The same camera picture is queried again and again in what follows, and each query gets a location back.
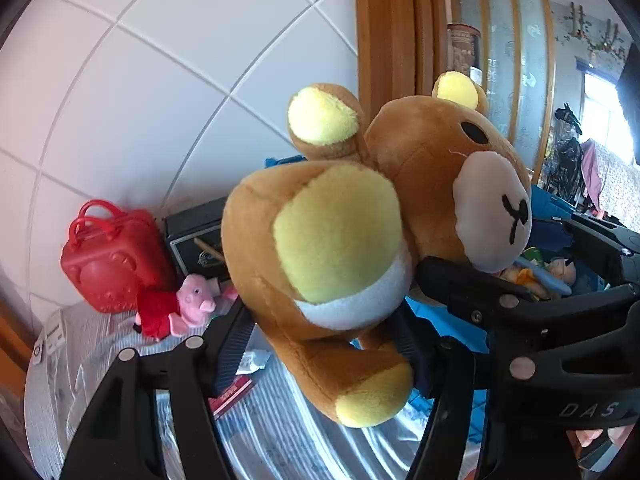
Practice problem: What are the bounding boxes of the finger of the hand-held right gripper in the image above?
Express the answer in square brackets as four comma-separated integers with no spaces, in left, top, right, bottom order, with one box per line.
[565,212,640,291]
[417,257,640,402]

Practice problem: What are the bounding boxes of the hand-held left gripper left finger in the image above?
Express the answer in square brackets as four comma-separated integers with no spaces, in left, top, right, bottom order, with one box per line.
[59,305,258,480]

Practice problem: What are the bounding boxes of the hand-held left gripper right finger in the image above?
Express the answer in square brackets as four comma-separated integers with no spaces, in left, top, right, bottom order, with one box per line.
[390,310,496,480]

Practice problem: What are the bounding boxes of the blue plastic crate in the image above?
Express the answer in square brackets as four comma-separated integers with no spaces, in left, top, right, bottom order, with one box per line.
[264,156,626,411]

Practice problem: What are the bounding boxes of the brown bear plush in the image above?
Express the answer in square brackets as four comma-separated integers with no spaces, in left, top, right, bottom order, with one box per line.
[221,71,533,428]

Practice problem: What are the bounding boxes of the cloth-covered desktop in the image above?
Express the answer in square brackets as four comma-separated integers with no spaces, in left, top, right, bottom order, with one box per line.
[22,300,491,480]

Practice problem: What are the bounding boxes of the person's right hand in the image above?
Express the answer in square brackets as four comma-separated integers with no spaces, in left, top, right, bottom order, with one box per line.
[575,427,616,466]

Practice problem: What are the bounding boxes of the small white packet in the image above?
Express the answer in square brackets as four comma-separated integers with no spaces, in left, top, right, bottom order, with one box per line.
[235,350,273,376]

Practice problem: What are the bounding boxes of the red flat box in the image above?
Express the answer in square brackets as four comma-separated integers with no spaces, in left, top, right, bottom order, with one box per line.
[207,375,258,418]

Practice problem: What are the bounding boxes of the pink pig plush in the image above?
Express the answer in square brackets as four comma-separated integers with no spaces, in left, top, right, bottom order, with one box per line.
[132,274,240,343]

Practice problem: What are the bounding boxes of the pink patterned cloth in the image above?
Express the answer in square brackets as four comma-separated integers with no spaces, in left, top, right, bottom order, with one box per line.
[580,140,640,231]

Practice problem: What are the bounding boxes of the dark hanging clothes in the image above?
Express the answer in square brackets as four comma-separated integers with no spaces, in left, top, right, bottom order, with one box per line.
[545,102,586,201]

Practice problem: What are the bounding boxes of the black gift box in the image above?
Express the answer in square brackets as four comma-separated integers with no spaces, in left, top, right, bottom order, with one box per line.
[161,196,231,281]

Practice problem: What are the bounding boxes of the red bear-faced plastic bag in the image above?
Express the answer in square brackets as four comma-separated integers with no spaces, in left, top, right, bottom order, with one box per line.
[61,200,176,313]

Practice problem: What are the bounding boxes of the window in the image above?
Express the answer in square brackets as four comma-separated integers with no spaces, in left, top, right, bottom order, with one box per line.
[575,55,626,151]

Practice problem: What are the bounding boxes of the white flat box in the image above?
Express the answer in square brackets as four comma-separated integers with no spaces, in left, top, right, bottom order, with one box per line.
[44,311,67,355]

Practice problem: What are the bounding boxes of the frosted glass partition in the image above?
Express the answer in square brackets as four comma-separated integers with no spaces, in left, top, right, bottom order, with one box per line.
[445,0,556,181]

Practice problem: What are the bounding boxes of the rolled patterned carpet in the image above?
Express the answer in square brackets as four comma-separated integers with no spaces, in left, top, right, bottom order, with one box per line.
[446,24,483,83]

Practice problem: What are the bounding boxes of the wooden side frame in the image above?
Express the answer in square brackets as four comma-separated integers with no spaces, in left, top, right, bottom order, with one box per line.
[0,300,31,378]

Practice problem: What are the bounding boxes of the wall vine decoration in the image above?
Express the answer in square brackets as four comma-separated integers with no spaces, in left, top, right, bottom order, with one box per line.
[560,0,636,61]

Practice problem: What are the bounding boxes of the wooden door frame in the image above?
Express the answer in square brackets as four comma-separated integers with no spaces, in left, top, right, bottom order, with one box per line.
[352,0,446,111]

